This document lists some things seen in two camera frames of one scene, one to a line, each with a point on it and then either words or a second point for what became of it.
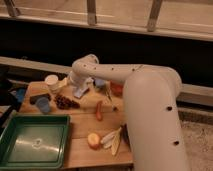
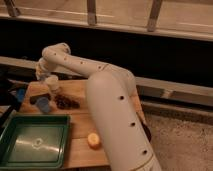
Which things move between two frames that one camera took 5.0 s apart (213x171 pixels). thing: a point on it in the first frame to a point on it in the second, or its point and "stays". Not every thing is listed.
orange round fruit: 93,141 stays
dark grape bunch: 64,103 stays
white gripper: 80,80 to 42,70
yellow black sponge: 37,90 stays
